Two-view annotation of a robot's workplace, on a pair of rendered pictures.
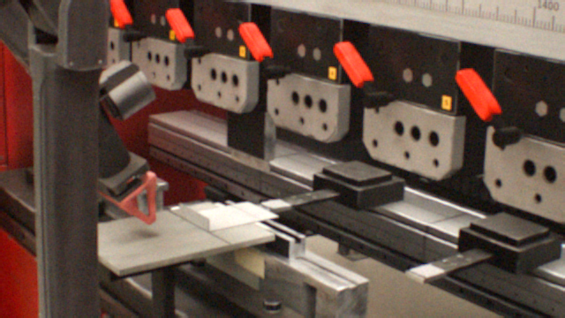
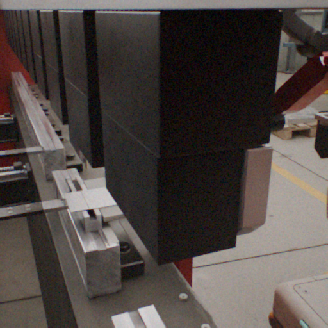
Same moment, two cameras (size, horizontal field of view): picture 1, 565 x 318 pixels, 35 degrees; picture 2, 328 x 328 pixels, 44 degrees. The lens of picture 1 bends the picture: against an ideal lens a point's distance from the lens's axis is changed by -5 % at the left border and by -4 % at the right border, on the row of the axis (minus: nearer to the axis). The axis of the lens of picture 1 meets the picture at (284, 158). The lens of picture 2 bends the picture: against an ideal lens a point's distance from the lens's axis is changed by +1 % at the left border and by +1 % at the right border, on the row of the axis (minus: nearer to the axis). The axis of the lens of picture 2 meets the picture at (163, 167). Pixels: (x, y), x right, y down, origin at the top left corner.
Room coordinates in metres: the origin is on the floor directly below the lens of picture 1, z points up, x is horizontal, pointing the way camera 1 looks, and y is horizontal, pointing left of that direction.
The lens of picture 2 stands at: (2.03, 0.39, 1.34)
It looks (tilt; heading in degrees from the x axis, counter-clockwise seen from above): 21 degrees down; 196
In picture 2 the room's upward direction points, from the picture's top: straight up
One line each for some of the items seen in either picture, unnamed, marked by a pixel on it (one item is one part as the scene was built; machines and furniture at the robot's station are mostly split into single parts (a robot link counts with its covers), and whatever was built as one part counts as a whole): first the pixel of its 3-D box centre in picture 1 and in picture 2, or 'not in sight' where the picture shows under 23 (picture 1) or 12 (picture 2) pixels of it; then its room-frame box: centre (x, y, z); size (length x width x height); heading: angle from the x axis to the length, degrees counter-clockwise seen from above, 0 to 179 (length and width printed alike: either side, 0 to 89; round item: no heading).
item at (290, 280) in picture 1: (268, 272); (81, 221); (1.34, 0.02, 0.92); 0.39 x 0.06 x 0.10; 38
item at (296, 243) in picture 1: (258, 228); (82, 200); (1.37, 0.04, 0.99); 0.20 x 0.03 x 0.03; 38
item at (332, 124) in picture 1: (326, 71); (58, 52); (1.25, -0.05, 1.26); 0.15 x 0.09 x 0.17; 38
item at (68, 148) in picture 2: not in sight; (65, 153); (0.87, -0.27, 0.89); 0.30 x 0.05 x 0.03; 38
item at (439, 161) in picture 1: (432, 97); (45, 45); (1.09, -0.18, 1.26); 0.15 x 0.09 x 0.17; 38
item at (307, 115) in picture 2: not in sight; (288, 110); (-3.19, 0.56, 0.17); 0.99 x 0.63 x 0.05; 30
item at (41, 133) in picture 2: not in sight; (28, 106); (0.39, -0.72, 0.92); 1.67 x 0.06 x 0.10; 38
